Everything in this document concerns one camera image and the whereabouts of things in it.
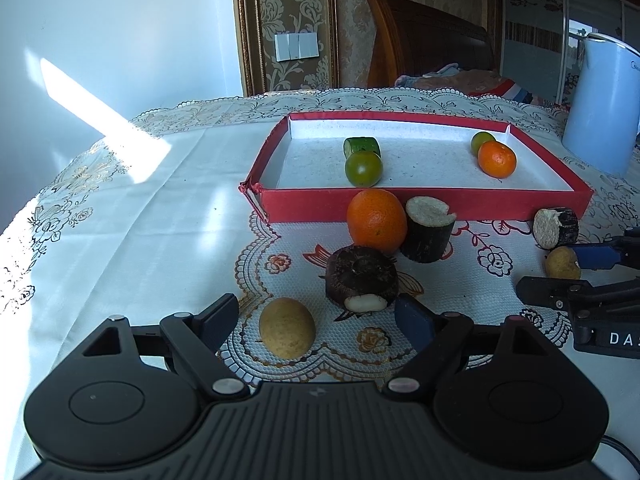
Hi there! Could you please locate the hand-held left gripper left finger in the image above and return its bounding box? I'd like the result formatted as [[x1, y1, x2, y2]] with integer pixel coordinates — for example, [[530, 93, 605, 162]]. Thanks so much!
[[80, 292, 251, 403]]

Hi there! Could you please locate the green cucumber piece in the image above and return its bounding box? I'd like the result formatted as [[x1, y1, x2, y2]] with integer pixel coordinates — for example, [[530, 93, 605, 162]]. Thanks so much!
[[343, 136, 382, 159]]

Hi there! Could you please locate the white wall switch panel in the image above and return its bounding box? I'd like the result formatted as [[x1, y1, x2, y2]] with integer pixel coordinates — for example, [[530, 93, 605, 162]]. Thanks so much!
[[274, 31, 321, 63]]

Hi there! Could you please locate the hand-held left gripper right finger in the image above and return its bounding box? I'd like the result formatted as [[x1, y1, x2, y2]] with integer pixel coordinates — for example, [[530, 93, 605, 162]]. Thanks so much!
[[383, 293, 552, 403]]

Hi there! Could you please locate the wooden bed headboard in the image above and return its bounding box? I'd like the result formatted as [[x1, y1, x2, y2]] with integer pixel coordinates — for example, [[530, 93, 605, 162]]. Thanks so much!
[[363, 0, 497, 89]]

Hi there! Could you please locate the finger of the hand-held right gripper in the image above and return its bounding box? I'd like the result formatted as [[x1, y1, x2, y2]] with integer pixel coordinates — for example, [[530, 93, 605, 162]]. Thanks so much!
[[516, 275, 640, 311], [572, 227, 640, 271]]

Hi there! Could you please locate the small dark sugarcane piece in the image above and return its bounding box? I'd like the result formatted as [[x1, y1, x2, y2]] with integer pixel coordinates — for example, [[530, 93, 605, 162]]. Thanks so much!
[[532, 207, 580, 251]]

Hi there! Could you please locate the red shallow cardboard box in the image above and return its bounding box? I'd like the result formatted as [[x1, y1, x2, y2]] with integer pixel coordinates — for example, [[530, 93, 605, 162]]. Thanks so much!
[[239, 111, 595, 225]]

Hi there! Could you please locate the wardrobe with sliding doors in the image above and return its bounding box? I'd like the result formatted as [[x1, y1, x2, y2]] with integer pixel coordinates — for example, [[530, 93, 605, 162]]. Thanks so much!
[[499, 0, 640, 107]]

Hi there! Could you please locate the large dark sugarcane piece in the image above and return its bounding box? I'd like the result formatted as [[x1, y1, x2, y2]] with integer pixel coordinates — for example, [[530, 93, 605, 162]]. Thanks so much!
[[399, 196, 457, 265]]

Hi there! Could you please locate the small orange mandarin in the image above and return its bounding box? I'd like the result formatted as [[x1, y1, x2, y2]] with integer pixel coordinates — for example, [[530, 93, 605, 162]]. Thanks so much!
[[477, 140, 518, 179]]

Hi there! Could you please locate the pale blue kettle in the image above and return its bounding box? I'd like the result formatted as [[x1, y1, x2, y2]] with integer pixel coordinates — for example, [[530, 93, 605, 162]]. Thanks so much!
[[561, 32, 640, 179]]

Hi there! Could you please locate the tan round potato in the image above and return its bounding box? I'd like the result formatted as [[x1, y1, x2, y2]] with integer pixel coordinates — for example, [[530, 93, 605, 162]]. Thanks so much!
[[258, 297, 317, 360]]

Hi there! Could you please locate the large green tomato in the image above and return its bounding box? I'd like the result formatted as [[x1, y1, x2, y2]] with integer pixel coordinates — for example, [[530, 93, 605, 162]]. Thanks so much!
[[345, 151, 384, 186]]

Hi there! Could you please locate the small tan potato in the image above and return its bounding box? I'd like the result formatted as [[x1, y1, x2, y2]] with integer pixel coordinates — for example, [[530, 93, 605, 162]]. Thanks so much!
[[545, 246, 583, 281]]

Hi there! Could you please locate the striped bedding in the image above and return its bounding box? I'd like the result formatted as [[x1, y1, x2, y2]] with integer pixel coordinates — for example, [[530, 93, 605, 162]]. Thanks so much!
[[395, 62, 572, 109]]

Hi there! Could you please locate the large orange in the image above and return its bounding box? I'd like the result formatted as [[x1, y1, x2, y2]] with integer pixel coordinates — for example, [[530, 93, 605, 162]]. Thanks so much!
[[346, 188, 409, 255]]

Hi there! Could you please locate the small green lime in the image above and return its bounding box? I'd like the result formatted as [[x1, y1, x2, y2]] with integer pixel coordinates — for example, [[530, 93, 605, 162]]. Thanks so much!
[[470, 131, 497, 157]]

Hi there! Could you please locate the gold framed wallpaper panel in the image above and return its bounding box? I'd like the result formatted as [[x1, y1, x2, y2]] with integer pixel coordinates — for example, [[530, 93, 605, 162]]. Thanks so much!
[[231, 0, 341, 97]]

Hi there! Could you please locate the black cable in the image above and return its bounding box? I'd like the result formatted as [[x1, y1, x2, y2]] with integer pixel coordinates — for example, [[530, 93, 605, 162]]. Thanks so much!
[[599, 436, 640, 467]]

